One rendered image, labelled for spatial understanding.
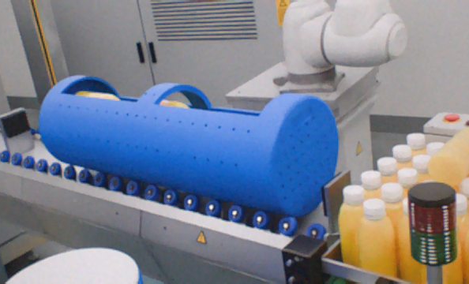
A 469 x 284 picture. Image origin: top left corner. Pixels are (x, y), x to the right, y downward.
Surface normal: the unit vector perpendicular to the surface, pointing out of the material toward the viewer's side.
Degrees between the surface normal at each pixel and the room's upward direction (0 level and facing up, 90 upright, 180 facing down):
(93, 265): 0
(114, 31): 90
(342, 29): 81
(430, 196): 0
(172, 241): 70
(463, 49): 90
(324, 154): 90
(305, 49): 91
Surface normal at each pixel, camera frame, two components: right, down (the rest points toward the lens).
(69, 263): -0.15, -0.92
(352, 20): -0.56, 0.24
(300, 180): 0.77, 0.12
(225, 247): -0.64, 0.04
